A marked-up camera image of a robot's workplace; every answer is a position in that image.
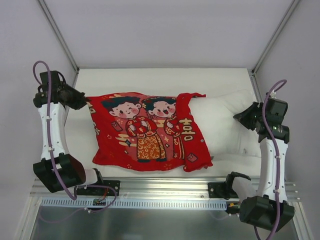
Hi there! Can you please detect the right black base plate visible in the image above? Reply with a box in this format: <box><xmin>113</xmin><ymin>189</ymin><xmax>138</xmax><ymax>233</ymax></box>
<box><xmin>207</xmin><ymin>182</ymin><xmax>238</xmax><ymax>200</ymax></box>

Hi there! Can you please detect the right aluminium corner post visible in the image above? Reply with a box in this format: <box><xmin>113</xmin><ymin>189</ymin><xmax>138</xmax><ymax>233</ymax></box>
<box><xmin>251</xmin><ymin>0</ymin><xmax>301</xmax><ymax>76</ymax></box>

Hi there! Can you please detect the white pillow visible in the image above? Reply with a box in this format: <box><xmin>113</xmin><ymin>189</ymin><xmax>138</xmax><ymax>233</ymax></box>
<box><xmin>188</xmin><ymin>90</ymin><xmax>261</xmax><ymax>158</ymax></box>

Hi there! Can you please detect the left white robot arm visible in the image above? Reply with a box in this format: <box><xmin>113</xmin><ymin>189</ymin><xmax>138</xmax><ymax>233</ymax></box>
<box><xmin>33</xmin><ymin>70</ymin><xmax>105</xmax><ymax>195</ymax></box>

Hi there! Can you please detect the red printed pillowcase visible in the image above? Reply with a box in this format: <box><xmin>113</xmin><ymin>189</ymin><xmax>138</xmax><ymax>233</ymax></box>
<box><xmin>87</xmin><ymin>92</ymin><xmax>213</xmax><ymax>172</ymax></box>

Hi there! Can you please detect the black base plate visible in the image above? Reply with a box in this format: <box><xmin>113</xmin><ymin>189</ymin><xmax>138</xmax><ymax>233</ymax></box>
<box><xmin>207</xmin><ymin>182</ymin><xmax>238</xmax><ymax>200</ymax></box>
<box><xmin>76</xmin><ymin>179</ymin><xmax>121</xmax><ymax>197</ymax></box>

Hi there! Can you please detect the left aluminium corner post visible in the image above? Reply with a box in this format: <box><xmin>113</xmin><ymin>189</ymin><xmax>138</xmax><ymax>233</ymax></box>
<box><xmin>36</xmin><ymin>0</ymin><xmax>80</xmax><ymax>75</ymax></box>

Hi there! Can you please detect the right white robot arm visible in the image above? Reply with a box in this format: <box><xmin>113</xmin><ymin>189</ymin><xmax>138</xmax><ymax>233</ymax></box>
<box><xmin>222</xmin><ymin>97</ymin><xmax>295</xmax><ymax>233</ymax></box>

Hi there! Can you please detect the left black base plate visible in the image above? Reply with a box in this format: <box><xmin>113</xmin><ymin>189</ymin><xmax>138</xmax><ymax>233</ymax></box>
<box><xmin>76</xmin><ymin>179</ymin><xmax>121</xmax><ymax>197</ymax></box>

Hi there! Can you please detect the aluminium corner post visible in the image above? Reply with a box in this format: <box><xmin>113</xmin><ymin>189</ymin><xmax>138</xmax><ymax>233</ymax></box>
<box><xmin>251</xmin><ymin>0</ymin><xmax>301</xmax><ymax>76</ymax></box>
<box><xmin>36</xmin><ymin>0</ymin><xmax>80</xmax><ymax>75</ymax></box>

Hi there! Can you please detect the white slotted cable duct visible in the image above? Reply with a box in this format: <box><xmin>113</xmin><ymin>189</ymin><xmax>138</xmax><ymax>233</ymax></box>
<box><xmin>41</xmin><ymin>197</ymin><xmax>227</xmax><ymax>211</ymax></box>

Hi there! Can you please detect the aluminium mounting rail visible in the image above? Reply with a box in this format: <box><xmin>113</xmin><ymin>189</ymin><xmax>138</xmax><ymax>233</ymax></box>
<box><xmin>29</xmin><ymin>177</ymin><xmax>301</xmax><ymax>202</ymax></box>

